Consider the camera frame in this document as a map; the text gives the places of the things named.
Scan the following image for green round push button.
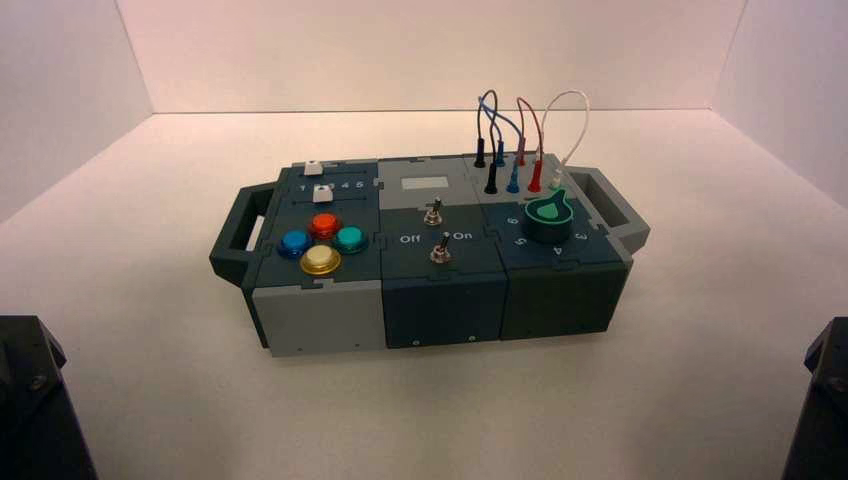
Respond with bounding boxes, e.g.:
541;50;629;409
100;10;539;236
331;225;370;256

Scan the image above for red round push button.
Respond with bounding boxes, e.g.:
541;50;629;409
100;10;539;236
308;212;344;241

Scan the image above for yellow round push button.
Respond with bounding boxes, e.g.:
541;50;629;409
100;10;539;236
299;244;344;277

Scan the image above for black green-rimmed rotary knob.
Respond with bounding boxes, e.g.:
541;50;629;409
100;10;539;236
521;188;574;244

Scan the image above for blue round push button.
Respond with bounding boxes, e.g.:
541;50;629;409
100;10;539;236
276;229;314;260

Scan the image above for black jumper cable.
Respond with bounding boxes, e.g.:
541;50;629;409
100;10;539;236
472;89;501;196

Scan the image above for blue jumper cable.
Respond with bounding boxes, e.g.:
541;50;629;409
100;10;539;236
476;94;525;195

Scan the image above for red jumper cable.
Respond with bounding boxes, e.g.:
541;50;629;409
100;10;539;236
515;97;546;194

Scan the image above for white jumper cable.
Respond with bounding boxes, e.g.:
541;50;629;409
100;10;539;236
537;90;591;191

